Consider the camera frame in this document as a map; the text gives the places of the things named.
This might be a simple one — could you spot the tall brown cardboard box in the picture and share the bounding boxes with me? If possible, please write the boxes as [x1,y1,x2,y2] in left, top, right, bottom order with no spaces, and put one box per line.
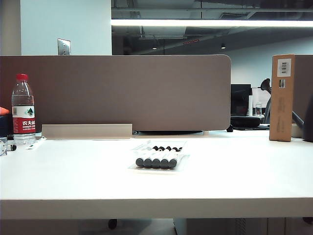
[268,53,296,142]

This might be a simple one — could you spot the white marker with black cap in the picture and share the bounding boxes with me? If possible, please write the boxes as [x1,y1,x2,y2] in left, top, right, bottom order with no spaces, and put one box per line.
[135,146,159,167]
[160,146,179,169]
[152,146,172,169]
[143,146,165,168]
[168,146,183,168]

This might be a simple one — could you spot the black flat pad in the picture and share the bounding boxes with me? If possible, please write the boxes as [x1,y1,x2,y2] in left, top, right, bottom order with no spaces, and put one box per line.
[136,130,203,135]

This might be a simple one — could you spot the grey handle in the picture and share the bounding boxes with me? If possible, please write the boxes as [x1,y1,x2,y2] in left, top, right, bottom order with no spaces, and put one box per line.
[291,110,305,128]

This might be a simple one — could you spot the clear plastic packaging tray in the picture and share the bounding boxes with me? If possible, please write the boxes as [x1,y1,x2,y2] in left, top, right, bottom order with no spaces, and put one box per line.
[127,139,191,172]

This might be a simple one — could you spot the beige cable tray strip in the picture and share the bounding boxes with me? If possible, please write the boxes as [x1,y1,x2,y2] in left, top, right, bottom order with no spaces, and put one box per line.
[41,123,133,140]

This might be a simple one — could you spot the metal wall switch plate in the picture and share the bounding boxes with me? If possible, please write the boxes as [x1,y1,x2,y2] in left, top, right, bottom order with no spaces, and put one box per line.
[57,38,71,56]

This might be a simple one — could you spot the black computer monitor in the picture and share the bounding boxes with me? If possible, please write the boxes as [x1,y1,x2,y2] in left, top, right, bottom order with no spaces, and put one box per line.
[251,87,271,116]
[231,84,252,116]

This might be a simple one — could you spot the water bottle with red label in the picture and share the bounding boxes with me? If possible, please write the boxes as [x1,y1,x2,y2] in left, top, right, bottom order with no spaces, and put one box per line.
[11,73,36,145]

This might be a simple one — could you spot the brown desk partition panel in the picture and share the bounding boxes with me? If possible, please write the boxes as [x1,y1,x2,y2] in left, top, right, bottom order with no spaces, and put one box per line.
[0,54,232,132]
[292,54,313,123]

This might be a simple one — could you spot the black round cushion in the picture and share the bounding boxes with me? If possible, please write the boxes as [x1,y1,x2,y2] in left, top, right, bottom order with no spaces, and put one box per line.
[231,115,265,128]

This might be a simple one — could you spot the dark blue object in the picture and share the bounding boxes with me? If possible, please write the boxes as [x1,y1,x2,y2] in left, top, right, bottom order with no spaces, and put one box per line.
[0,115,14,138]

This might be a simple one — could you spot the black round container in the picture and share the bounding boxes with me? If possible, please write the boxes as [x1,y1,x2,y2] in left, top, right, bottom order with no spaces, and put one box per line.
[302,93,313,142]

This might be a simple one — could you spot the black office chair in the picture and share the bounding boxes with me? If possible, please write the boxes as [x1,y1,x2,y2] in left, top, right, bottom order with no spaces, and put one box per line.
[260,78,272,123]

